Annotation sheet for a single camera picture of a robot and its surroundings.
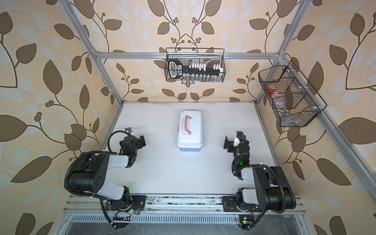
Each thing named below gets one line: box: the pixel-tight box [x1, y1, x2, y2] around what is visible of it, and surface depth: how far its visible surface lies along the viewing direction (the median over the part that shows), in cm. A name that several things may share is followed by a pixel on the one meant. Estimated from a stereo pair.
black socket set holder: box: [167, 58, 224, 81], surface depth 86 cm
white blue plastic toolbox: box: [176, 110, 204, 152], surface depth 91 cm
